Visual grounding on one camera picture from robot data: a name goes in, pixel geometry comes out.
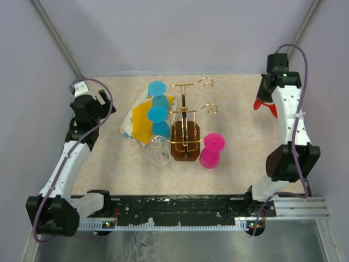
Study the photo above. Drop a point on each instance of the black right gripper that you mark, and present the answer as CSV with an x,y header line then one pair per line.
x,y
260,95

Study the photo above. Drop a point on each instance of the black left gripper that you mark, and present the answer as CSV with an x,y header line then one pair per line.
x,y
106,108

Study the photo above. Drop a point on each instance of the red wine glass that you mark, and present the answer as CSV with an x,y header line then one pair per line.
x,y
271,106

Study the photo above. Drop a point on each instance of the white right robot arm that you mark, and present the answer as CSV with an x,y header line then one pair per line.
x,y
281,91

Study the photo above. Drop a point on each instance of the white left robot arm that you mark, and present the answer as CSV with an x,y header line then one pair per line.
x,y
53,211

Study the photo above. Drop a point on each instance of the blue front wine glass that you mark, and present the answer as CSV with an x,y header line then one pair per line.
x,y
157,116

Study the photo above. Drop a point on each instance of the blue wine glass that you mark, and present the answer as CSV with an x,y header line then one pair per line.
x,y
157,116
157,90

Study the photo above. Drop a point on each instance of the blue rear wine glass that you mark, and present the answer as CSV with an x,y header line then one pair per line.
x,y
157,90

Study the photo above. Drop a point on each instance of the clear left wine glass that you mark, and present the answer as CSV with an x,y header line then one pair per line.
x,y
159,150

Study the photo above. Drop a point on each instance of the magenta wine glass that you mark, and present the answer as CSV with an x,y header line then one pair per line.
x,y
214,143

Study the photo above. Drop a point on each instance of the yellow white patterned cloth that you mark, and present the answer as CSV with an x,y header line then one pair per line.
x,y
136,125

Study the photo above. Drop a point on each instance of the gold wire wine glass rack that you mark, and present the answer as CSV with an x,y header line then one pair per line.
x,y
184,142

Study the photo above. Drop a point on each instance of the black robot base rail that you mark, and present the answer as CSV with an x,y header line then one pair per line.
x,y
213,212

